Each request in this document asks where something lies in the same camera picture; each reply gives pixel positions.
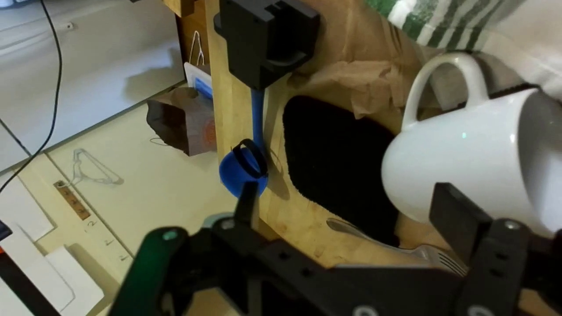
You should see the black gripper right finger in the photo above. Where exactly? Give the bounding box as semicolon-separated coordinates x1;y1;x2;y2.
429;181;496;243

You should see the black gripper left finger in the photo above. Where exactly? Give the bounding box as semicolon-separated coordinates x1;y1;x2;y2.
232;181;260;232

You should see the white ceramic mug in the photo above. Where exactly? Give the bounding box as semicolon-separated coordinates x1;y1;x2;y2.
380;51;562;239

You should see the silver fork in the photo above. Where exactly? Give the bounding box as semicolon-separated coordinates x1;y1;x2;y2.
325;214;471;278

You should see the black knob object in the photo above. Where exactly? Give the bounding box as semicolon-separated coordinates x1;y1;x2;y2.
282;93;408;250

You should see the brown cardboard box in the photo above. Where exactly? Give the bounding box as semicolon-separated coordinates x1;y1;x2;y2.
145;83;220;158

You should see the crumpled brown paper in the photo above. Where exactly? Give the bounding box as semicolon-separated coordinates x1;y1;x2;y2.
285;56;426;121

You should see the black block holder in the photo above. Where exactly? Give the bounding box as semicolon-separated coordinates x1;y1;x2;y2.
213;0;322;93

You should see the green striped white towel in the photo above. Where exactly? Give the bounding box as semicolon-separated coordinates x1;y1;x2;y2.
361;0;562;102

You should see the thin black floor cable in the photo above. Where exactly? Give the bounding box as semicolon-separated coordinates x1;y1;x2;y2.
0;0;66;197

